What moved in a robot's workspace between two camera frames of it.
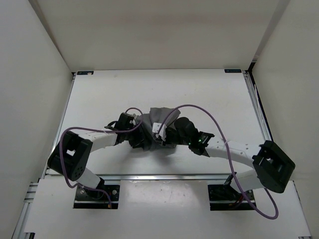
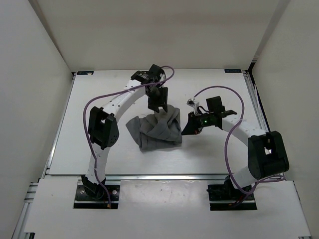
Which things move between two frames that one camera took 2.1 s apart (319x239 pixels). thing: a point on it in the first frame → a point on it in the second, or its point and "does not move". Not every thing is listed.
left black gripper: (139, 141) → (164, 91)
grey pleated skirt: (165, 116) does not move
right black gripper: (166, 142) → (192, 126)
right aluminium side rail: (258, 105) does not move
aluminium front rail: (165, 177) does not move
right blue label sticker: (233, 70) does not move
